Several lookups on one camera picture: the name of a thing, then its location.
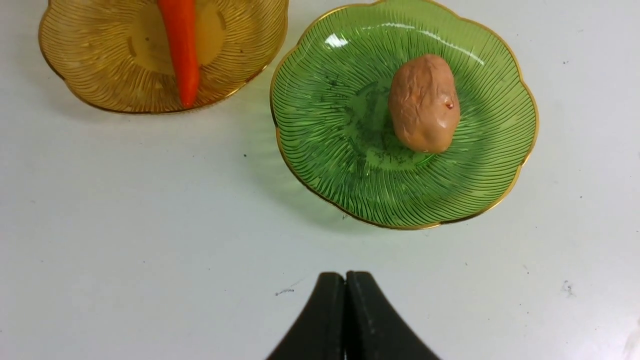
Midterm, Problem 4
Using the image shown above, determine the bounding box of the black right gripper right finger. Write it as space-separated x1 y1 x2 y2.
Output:
345 271 439 360

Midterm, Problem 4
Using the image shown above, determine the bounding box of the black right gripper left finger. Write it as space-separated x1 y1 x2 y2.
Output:
268 272 346 360

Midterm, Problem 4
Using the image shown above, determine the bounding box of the tan toy potato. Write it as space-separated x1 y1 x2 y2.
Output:
387 54 461 154

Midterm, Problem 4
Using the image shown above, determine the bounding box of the orange toy carrot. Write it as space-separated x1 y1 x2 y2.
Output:
157 0 201 109

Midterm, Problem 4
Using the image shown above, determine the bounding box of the green ribbed plastic plate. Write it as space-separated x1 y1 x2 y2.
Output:
270 0 540 230

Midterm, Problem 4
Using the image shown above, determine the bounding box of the amber ribbed plastic plate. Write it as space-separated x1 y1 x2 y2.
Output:
38 0 290 115

